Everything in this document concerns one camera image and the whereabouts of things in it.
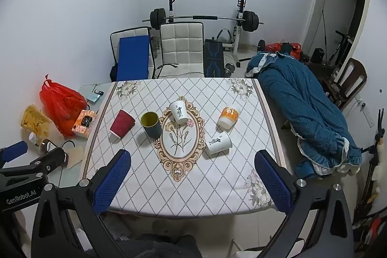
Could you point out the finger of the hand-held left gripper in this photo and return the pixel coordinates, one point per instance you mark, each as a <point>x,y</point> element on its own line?
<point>13,151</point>
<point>51,159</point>

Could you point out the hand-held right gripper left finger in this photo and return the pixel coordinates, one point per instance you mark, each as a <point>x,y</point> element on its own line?
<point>112,182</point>

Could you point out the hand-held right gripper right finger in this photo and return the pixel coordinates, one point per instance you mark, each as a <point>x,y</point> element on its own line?
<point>273,182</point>

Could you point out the teal mug with yellow inside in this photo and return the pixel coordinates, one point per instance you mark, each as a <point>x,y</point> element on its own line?
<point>150,124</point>

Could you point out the red paper cup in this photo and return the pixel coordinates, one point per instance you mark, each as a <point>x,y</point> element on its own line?
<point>122,123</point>

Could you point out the white printed paper cup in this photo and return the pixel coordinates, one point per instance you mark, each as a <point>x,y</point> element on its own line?
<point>178,112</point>
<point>218,142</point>

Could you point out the orange and white cup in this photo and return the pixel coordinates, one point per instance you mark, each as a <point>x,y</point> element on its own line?
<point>229,118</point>

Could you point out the brown glass jar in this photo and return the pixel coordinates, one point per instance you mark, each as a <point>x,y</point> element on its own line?
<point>47,145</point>

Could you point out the small clear bottle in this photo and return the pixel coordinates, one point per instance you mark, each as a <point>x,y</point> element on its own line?
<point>32,137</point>

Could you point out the brown paper sheet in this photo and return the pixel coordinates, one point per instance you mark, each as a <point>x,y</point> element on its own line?
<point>75,156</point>

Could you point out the yellow snack bag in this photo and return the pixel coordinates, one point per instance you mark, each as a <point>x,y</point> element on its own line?
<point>35,122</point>

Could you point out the orange tissue box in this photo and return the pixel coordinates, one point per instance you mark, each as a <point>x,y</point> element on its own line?
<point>83,123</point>

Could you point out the red plastic bag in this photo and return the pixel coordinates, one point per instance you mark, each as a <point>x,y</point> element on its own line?
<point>62,107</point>

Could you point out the teal smartphone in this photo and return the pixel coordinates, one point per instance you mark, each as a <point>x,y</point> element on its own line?
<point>92,94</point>

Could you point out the white diamond-pattern floral tablecloth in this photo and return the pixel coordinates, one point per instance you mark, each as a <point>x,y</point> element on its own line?
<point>193,185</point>

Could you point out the blue quilted blanket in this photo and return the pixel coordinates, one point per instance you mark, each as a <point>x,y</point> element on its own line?
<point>302,103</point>

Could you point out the black backpack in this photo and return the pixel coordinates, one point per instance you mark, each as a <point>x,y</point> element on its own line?
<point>113,73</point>

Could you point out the black stand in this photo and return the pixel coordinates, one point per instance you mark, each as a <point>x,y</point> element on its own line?
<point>376,137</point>

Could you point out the white power strip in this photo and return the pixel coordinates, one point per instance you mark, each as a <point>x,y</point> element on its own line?
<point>366,113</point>

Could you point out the metal dumbbell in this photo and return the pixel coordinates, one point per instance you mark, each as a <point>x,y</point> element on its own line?
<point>229,69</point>

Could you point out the blue cushion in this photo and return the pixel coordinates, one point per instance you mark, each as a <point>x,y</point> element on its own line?
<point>133,58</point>

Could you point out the brown wooden chair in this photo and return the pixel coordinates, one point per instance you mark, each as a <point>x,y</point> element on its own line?
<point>352,76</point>

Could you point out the black speaker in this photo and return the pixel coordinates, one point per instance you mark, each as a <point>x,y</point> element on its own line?
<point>318,55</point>

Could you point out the black and blue bench pad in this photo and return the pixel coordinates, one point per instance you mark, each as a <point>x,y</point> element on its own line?
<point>214,58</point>

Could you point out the white padded chair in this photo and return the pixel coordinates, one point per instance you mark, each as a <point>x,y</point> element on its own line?
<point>181,46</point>

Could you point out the black exercise machine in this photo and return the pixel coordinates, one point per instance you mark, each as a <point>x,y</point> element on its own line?
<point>341,45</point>

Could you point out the white weight bench rack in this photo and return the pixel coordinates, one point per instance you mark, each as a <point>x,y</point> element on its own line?
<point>238,31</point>

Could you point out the black barbell with plates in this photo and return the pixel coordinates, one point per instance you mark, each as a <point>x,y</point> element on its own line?
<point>205,17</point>

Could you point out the white chair with black frame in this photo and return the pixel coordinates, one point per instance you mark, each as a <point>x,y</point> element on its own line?
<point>116,34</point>

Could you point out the white door frame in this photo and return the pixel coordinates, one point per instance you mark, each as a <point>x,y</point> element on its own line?
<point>316,4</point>

